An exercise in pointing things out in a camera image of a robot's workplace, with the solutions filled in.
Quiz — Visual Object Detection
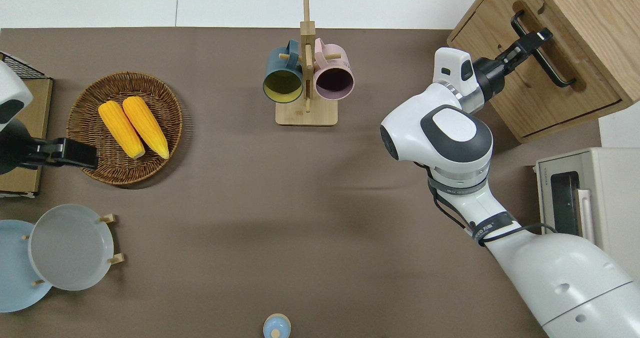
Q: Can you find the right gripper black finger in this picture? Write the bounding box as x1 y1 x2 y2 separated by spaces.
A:
520 27 554 54

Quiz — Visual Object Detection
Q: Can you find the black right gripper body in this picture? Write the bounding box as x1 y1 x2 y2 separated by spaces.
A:
493 40 531 76

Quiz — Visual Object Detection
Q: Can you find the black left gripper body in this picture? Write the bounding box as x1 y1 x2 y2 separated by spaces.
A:
22 138 67 169

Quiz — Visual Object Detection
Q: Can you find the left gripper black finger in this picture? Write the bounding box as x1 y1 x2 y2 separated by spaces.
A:
64 150 100 171
64 138 99 158

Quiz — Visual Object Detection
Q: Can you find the black metal drawer handle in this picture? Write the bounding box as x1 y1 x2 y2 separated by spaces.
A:
510 10 577 88

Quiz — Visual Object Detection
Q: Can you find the yellow corn cob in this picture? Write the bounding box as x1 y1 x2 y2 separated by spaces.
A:
122 96 170 160
97 100 146 160

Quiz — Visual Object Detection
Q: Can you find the round wicker basket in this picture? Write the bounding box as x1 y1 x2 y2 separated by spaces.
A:
66 71 184 186

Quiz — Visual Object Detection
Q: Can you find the wooden plate rack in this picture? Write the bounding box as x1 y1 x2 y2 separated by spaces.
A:
20 213 126 286

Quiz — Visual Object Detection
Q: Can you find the wooden cabinet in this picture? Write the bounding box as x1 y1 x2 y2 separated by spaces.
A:
446 0 640 145

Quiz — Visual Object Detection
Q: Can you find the grey plate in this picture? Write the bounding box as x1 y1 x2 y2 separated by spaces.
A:
27 204 115 292

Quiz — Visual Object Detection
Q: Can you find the light blue plate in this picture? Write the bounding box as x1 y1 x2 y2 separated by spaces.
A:
0 219 53 313

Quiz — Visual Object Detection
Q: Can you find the cream toaster oven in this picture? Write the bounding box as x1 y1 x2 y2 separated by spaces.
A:
534 147 640 280

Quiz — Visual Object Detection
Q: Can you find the pink mug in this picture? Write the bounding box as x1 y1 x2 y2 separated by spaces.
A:
313 38 356 101

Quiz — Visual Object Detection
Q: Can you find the wooden mug rack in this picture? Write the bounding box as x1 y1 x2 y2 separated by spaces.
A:
275 0 339 127

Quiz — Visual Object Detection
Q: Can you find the teal mug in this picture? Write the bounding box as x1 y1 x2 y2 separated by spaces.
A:
262 39 306 104

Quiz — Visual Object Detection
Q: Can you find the brown table mat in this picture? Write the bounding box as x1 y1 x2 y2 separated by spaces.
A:
0 27 603 338

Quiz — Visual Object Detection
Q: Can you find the light blue round jar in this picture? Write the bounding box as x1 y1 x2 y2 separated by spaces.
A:
262 313 292 338

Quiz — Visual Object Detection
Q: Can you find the black wire mesh basket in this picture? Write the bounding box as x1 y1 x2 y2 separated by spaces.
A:
0 51 51 80

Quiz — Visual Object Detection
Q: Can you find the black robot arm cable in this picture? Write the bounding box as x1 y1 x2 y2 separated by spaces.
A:
426 164 558 247

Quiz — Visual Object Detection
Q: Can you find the cream oven door handle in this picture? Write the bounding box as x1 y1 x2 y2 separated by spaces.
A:
575 189 596 244

